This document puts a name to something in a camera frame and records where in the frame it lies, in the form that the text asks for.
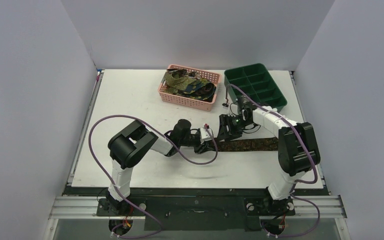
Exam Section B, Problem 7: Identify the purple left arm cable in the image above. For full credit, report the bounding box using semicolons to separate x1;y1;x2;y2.
88;114;219;240

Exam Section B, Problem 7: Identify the dark patterned necktie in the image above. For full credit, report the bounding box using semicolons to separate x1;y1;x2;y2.
216;137;278;152

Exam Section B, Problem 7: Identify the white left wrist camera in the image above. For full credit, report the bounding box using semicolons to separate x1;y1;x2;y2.
199;125;214;144

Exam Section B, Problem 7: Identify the green divided plastic tray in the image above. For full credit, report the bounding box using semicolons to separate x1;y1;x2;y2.
224;63;288;111

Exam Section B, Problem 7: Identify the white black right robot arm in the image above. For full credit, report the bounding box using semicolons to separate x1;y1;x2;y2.
217;100;321;214

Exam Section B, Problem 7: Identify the pink plastic basket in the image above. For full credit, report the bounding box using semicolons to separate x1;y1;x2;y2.
158;64;222;112

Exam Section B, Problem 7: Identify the black metal base rail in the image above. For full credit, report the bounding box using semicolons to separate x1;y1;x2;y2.
49;187;347;231

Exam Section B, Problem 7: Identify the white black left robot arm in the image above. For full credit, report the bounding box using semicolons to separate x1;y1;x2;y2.
106;119;218;215

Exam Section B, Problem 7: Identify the pile of patterned ties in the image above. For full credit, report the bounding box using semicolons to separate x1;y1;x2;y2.
163;68;216;102

